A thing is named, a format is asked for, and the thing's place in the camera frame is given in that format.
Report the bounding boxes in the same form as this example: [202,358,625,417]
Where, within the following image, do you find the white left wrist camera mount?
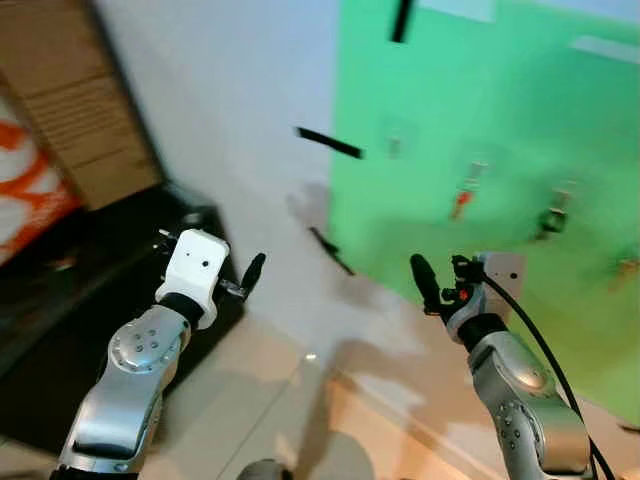
[155,229,231,329]

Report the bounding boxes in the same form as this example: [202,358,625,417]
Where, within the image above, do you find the brass key bunch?
[612,255,640,291]

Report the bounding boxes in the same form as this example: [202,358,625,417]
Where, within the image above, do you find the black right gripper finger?
[410,253,446,316]

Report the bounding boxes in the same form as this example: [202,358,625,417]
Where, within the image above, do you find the brown cardboard box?
[0,0,167,212]

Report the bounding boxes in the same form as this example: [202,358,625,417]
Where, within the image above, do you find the clear wall hook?
[380,120,413,161]
[465,155,493,186]
[553,180,581,206]

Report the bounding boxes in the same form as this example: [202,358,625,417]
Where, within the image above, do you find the green wall sheet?
[328,0,640,423]

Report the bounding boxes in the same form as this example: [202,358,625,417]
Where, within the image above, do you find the keys with black fob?
[535,200,569,241]

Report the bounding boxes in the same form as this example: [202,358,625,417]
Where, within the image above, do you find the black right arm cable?
[480,268,617,480]

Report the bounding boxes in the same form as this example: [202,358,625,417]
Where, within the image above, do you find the black tape strip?
[308,227,357,277]
[389,0,415,45]
[294,126,365,160]

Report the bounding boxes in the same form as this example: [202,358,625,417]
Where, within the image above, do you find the keys with red fob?
[450,180,476,221]

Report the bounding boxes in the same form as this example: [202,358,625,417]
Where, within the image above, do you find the orange white shopping bag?
[0,95,84,267]

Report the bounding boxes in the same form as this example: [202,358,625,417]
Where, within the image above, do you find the grey robot foot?
[235,458,292,480]

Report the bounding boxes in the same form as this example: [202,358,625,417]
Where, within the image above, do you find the black glass table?
[0,180,247,457]

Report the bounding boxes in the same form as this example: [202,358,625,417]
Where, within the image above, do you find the white tape piece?
[414,0,497,24]
[569,36,640,65]

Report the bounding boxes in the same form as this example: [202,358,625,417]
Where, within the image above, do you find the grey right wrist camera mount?
[478,250,527,303]

